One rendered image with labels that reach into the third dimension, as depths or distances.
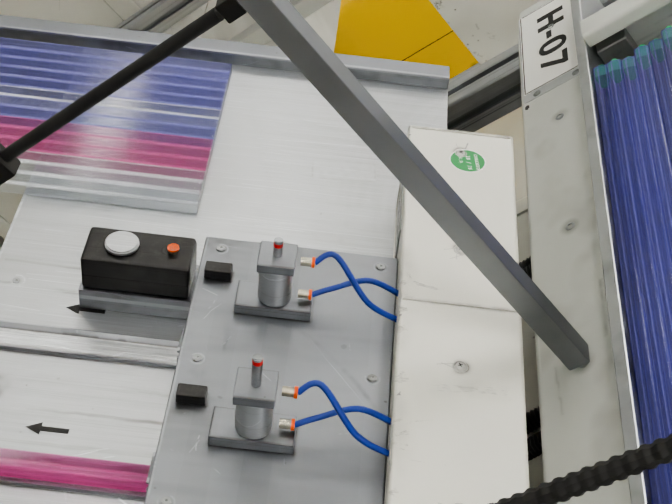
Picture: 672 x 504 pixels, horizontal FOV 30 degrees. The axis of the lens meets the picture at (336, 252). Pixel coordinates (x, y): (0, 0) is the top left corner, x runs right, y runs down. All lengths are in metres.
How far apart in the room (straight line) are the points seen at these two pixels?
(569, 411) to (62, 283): 0.38
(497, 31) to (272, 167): 1.03
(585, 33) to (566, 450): 0.36
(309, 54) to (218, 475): 0.25
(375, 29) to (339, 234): 3.06
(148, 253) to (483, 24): 1.21
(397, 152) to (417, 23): 3.32
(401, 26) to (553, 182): 3.08
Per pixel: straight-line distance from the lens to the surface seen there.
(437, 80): 1.14
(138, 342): 0.88
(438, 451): 0.73
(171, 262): 0.87
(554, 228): 0.91
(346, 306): 0.83
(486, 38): 2.03
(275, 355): 0.79
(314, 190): 1.01
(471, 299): 0.82
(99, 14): 2.08
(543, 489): 0.50
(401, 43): 4.04
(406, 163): 0.69
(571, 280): 0.86
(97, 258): 0.88
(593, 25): 0.99
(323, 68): 0.66
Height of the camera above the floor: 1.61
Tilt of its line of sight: 27 degrees down
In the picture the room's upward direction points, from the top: 62 degrees clockwise
